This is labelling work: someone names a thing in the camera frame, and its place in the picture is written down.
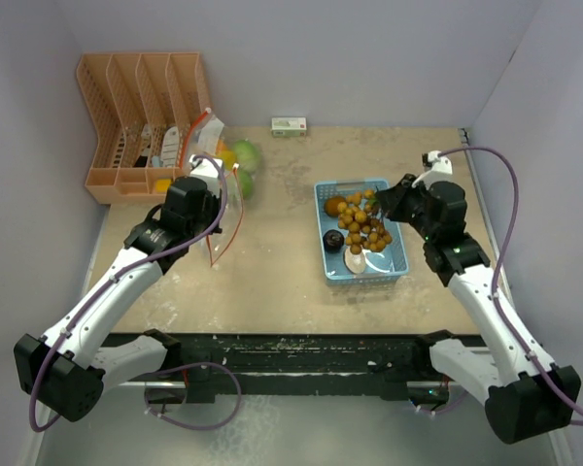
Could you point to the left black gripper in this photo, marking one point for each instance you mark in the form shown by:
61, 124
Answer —
213, 199

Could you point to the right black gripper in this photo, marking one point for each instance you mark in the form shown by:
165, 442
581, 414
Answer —
393, 199

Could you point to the brown longan bunch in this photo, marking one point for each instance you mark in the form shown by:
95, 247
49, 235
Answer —
358, 214

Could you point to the green cabbage front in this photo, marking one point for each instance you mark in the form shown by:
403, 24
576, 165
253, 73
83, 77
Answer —
246, 183

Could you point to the green cabbage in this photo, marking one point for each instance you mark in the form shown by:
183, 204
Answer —
246, 183
247, 155

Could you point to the brown kiwi fruit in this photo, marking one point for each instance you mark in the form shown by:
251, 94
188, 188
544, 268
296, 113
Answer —
331, 205

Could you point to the yellow starfruit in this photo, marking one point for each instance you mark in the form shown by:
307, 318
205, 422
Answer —
229, 159

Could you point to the orange fruit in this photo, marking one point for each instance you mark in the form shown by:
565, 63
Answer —
221, 146

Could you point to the clear orange zip bag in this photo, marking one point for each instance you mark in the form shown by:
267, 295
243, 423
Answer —
202, 138

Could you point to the dark purple fruit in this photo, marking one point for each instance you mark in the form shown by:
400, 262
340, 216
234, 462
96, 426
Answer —
333, 241

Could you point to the beige mushroom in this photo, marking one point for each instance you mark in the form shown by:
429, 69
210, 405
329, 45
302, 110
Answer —
354, 262

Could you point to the green cabbage back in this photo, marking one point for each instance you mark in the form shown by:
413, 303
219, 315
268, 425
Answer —
247, 155

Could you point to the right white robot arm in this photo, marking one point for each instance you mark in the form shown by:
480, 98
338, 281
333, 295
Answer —
523, 391

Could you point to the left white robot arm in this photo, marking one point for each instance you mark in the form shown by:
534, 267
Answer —
67, 369

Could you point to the yellow block in organizer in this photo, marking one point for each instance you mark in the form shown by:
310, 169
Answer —
162, 185

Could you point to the white tube in organizer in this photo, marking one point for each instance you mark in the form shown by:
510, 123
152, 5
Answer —
170, 147

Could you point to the blue plastic basket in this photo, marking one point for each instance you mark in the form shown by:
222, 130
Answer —
386, 266

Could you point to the pink desk organizer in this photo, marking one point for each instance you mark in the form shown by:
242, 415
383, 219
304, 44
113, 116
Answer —
132, 99

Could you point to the green white small box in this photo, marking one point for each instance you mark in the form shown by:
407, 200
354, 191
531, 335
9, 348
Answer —
287, 127

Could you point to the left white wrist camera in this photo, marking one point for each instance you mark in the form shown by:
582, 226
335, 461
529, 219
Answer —
205, 168

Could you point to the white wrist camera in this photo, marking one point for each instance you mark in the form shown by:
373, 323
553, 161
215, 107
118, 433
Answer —
205, 168
437, 168

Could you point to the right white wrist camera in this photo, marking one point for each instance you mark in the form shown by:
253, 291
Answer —
437, 168

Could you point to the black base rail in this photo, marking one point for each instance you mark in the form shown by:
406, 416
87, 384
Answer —
389, 367

